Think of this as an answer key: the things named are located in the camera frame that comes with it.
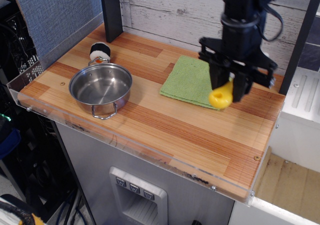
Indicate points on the toy sushi roll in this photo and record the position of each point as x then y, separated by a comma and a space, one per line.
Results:
100, 50

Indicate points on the steel pot with handles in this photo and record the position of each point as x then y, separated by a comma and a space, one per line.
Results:
101, 88

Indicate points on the yellow handle toy knife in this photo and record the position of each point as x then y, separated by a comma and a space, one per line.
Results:
259, 68

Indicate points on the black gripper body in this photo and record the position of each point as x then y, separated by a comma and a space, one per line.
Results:
241, 40

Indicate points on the green towel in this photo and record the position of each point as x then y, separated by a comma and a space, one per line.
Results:
190, 82

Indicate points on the dark left post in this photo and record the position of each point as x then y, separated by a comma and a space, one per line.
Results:
112, 19

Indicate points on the dark post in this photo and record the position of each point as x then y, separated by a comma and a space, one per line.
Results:
112, 19
299, 46

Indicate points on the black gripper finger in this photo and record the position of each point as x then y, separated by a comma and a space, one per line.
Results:
242, 84
219, 73

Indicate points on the blue fabric panel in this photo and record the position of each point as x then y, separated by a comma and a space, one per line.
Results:
55, 26

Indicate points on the toy fridge dispenser panel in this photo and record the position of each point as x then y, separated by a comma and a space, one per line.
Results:
138, 201

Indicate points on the white toy sink unit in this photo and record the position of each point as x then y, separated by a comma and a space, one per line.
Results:
288, 185

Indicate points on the yellow object bottom left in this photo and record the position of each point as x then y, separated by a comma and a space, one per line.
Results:
31, 219

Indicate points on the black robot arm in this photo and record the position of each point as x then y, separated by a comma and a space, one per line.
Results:
246, 9

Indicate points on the clear acrylic edge guard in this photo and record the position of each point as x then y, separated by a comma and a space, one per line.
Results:
221, 150

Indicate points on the dark right post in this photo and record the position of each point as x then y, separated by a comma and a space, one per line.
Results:
299, 46

